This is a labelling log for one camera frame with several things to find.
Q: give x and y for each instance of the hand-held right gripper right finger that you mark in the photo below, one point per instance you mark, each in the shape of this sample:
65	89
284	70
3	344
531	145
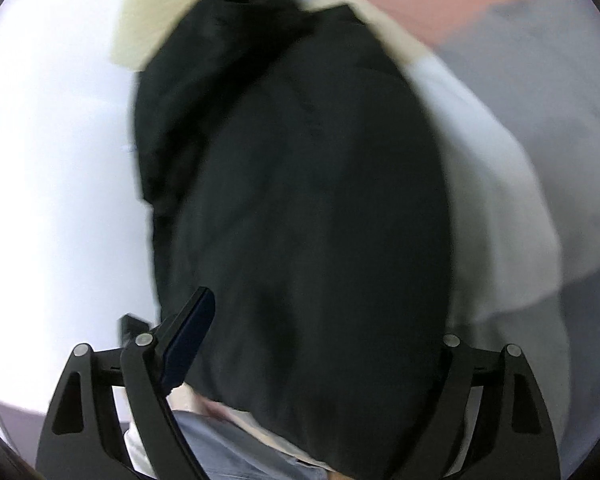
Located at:
460	375

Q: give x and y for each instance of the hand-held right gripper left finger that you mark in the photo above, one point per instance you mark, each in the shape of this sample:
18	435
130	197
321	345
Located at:
190	332

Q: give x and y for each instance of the black puffer jacket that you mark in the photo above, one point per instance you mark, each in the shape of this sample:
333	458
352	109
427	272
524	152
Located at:
300	220

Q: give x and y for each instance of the person's grey jeans legs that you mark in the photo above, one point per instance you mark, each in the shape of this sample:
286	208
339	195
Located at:
230	447

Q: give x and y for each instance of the checkered patchwork blanket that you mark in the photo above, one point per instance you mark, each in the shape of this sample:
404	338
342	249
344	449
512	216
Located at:
520	125

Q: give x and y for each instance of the cream quilted headboard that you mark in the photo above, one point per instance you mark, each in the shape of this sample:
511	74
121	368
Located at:
135	25

